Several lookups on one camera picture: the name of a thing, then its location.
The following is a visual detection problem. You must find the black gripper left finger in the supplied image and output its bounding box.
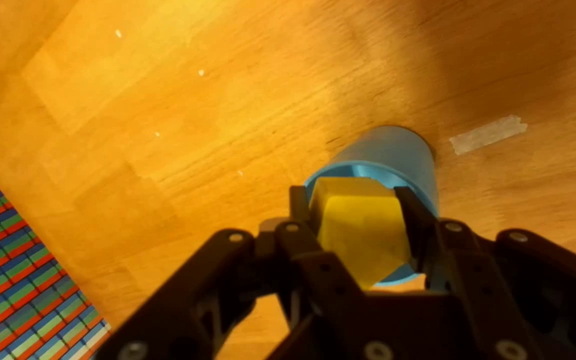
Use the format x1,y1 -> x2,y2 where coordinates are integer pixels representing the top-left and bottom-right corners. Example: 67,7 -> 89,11
95,185 -> 371,360

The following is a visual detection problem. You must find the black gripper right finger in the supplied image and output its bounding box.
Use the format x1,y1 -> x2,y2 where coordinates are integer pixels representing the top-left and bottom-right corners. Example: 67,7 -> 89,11
394,185 -> 576,360

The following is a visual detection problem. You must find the yellow wooden block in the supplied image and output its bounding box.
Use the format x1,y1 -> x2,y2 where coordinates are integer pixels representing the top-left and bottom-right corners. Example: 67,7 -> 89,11
309,174 -> 413,292

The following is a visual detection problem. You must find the blue plastic cup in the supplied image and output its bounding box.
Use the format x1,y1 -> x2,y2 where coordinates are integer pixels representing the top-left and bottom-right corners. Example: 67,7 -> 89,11
303,123 -> 441,288

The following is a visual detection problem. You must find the small white tape strip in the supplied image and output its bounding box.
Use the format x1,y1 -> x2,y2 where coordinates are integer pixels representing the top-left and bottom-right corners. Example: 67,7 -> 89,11
449,113 -> 531,158

